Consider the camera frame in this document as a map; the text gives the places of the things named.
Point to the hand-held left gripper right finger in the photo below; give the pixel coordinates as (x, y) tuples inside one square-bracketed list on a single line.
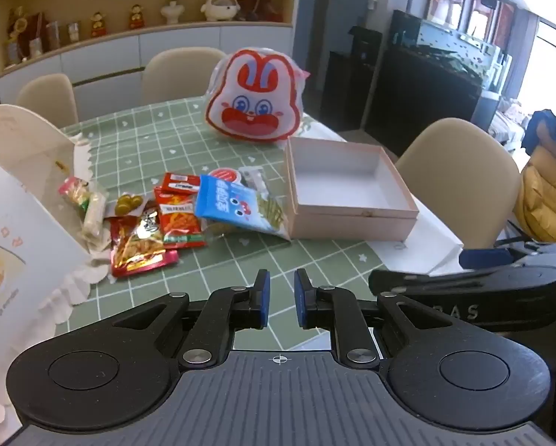
[(302, 302)]

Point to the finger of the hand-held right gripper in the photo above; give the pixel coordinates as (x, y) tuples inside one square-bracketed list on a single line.
[(487, 258), (515, 279)]

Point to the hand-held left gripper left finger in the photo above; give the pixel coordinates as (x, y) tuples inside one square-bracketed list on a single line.
[(261, 302)]

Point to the pink cardboard box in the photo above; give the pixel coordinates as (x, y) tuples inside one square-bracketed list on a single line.
[(352, 225)]

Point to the blue snack packet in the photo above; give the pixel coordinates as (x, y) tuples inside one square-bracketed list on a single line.
[(224, 202)]

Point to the red orange snack packet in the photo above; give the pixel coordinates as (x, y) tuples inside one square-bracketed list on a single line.
[(178, 216)]

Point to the clear dark snack packet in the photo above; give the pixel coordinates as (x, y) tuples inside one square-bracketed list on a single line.
[(252, 179)]

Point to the round red lollipop-shaped packet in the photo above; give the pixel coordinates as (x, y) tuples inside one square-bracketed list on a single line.
[(226, 175)]

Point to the large red yellow snack packet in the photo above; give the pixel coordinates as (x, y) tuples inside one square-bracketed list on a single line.
[(138, 253)]

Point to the black white snack packet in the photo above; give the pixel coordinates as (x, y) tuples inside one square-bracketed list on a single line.
[(150, 223)]

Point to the small red snack packet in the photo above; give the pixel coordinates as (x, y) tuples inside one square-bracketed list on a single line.
[(180, 182)]

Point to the clear green olive packet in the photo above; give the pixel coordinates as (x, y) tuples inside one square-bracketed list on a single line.
[(128, 203)]

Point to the white candy bar packet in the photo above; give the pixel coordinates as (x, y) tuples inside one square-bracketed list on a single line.
[(94, 213)]

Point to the pink green candy packet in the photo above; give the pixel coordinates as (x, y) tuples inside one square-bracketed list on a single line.
[(75, 188)]

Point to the yellow cushion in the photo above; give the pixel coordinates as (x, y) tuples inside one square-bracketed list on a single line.
[(545, 199)]

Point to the blue cloth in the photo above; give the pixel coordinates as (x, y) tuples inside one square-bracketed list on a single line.
[(545, 125)]

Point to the black cabinet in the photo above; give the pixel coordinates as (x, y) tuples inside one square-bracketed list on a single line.
[(422, 97)]

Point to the green checked tablecloth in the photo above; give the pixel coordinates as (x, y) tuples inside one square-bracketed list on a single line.
[(175, 148)]

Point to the cream scalloped frill cloth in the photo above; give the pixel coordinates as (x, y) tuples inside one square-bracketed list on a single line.
[(73, 288)]

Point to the red white rabbit-shaped bag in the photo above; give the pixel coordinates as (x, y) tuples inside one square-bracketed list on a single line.
[(254, 102)]

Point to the black floor appliance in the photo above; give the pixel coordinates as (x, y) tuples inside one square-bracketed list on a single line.
[(352, 83)]

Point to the glass fish tank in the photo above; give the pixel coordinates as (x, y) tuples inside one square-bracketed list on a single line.
[(445, 39)]

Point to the white printed gift box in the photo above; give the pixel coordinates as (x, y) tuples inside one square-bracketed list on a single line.
[(17, 265)]

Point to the white low cabinet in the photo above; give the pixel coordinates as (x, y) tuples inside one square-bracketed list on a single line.
[(180, 39)]

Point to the white rabbit plush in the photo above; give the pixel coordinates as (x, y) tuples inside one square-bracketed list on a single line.
[(219, 7)]

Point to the white vase with plant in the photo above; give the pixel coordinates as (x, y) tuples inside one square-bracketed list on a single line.
[(172, 11)]

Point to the red figurine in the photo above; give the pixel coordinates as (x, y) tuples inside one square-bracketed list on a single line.
[(136, 17), (98, 25)]

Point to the gold trophy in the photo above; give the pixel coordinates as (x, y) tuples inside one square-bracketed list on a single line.
[(16, 32)]

